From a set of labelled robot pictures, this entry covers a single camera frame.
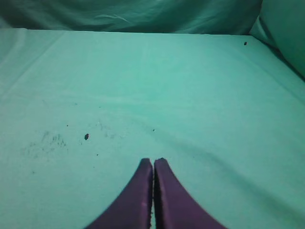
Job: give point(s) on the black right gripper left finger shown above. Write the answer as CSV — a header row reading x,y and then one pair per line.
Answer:
x,y
132,208

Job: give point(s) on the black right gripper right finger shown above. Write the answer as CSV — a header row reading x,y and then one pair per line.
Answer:
x,y
174,207

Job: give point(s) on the green backdrop curtain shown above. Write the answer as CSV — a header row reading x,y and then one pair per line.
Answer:
x,y
278,23

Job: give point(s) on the green table cloth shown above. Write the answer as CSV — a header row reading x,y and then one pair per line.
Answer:
x,y
80,109

